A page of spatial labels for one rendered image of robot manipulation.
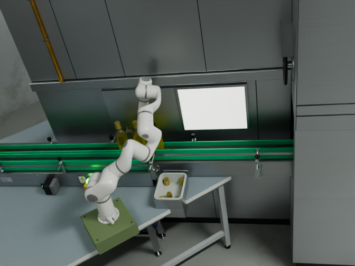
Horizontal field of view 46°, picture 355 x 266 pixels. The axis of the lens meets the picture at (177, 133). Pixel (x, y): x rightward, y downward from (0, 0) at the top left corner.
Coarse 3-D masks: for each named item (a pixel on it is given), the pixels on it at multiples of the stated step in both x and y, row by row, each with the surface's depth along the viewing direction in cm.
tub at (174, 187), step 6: (162, 174) 263; (168, 174) 263; (174, 174) 262; (180, 174) 261; (162, 180) 264; (174, 180) 265; (156, 186) 255; (162, 186) 262; (168, 186) 264; (174, 186) 263; (180, 186) 262; (156, 192) 251; (162, 192) 260; (174, 192) 259; (180, 192) 258; (156, 198) 247; (162, 198) 246; (168, 198) 246; (174, 198) 245; (180, 198) 245
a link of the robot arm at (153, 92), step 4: (148, 88) 229; (152, 88) 229; (156, 88) 230; (160, 88) 232; (148, 92) 229; (152, 92) 229; (156, 92) 229; (160, 92) 229; (148, 96) 230; (152, 96) 230; (156, 96) 229; (160, 96) 228; (156, 100) 225; (160, 100) 228; (148, 104) 222; (152, 104) 223; (156, 104) 225; (140, 108) 222; (144, 108) 220; (148, 108) 221; (152, 108) 223; (156, 108) 226; (140, 112) 220; (152, 112) 222
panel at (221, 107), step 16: (192, 96) 253; (208, 96) 251; (224, 96) 249; (240, 96) 247; (192, 112) 260; (208, 112) 259; (224, 112) 257; (240, 112) 255; (192, 128) 268; (208, 128) 266; (224, 128) 264
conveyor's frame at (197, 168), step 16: (160, 160) 268; (176, 160) 265; (192, 160) 263; (208, 160) 261; (224, 160) 258; (240, 160) 256; (272, 160) 252; (288, 160) 249; (0, 176) 286; (16, 176) 283; (32, 176) 280; (48, 176) 278; (64, 176) 275; (80, 176) 273; (128, 176) 265; (144, 176) 263
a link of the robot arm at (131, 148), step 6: (126, 144) 212; (132, 144) 211; (138, 144) 215; (126, 150) 210; (132, 150) 211; (138, 150) 214; (144, 150) 217; (120, 156) 213; (126, 156) 210; (132, 156) 212; (138, 156) 216; (144, 156) 218; (120, 162) 213; (126, 162) 211; (120, 168) 214; (126, 168) 214
